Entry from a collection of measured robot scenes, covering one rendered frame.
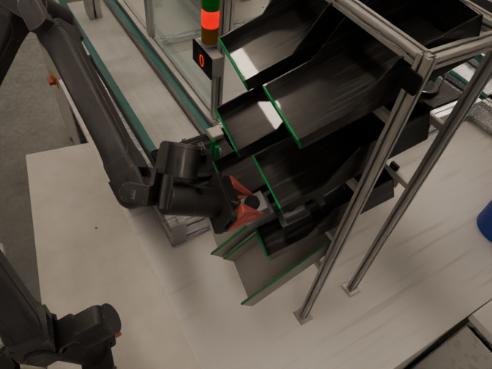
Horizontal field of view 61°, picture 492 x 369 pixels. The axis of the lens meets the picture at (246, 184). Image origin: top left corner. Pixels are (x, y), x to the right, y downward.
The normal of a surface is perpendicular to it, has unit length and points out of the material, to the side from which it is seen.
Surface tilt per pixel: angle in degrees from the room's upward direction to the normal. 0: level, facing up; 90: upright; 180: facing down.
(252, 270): 45
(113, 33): 0
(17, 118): 0
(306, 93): 25
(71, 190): 0
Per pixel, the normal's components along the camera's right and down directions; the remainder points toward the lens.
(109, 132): -0.21, -0.02
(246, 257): -0.59, -0.30
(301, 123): -0.31, -0.49
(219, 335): 0.09, -0.65
